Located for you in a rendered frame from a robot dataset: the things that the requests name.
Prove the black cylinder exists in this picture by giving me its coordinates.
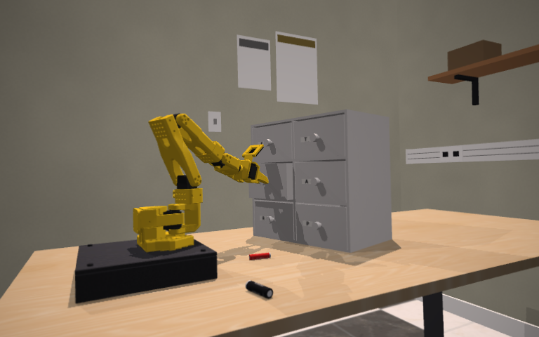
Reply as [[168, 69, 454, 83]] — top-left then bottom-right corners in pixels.
[[245, 280, 273, 299]]

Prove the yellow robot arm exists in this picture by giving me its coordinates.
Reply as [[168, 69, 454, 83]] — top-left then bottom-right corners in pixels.
[[137, 113, 241, 252]]

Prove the grey chest of drawers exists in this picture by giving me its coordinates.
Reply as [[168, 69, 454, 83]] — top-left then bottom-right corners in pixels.
[[251, 110, 392, 253]]

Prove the grey drawer front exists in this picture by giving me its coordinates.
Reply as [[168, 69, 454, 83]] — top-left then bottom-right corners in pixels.
[[296, 203, 348, 249], [248, 163, 293, 200], [295, 161, 347, 203], [253, 123, 293, 161], [255, 200, 294, 240], [294, 114, 345, 159]]

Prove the red battery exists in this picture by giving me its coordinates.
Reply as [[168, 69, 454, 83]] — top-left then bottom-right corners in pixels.
[[249, 253, 271, 260]]

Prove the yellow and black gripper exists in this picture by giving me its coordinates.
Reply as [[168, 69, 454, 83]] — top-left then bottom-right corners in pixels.
[[228, 145, 269, 184]]

